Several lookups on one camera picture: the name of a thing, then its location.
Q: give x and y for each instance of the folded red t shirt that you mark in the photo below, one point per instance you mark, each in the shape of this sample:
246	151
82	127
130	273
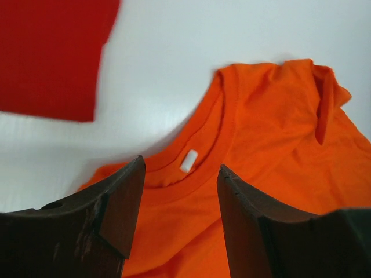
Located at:
50	56

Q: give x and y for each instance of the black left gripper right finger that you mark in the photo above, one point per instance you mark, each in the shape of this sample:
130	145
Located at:
267	238

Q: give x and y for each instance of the orange t shirt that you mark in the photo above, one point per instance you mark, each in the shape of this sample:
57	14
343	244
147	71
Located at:
282	129

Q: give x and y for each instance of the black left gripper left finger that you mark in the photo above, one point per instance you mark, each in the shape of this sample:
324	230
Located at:
87	234

